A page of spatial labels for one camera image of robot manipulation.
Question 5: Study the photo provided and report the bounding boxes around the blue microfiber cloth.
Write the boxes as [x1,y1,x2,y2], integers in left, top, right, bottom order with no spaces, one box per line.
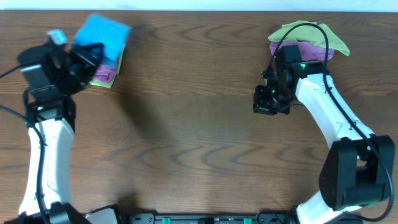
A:
[72,14,132,66]

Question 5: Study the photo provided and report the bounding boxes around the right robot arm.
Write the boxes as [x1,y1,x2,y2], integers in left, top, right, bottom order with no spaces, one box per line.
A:
[253,45,396,223]

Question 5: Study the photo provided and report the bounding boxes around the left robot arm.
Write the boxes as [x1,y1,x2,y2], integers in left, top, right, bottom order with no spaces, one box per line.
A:
[17,43,104,223]

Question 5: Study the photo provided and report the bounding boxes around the folded purple cloth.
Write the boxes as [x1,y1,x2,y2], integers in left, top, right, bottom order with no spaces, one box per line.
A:
[91,62,119,88]

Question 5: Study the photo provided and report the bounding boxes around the folded green cloth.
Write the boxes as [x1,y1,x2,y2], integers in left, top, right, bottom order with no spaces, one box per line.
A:
[90,45,126,88]

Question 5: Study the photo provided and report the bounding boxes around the crumpled purple cloth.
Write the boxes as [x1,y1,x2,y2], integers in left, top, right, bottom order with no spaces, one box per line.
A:
[269,40,335,61]

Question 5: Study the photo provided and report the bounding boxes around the crumpled green cloth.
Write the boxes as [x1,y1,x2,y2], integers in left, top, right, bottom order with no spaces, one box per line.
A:
[268,20,350,56]

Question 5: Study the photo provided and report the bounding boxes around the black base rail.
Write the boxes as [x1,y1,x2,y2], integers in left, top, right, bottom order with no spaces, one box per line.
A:
[128,213,297,224]

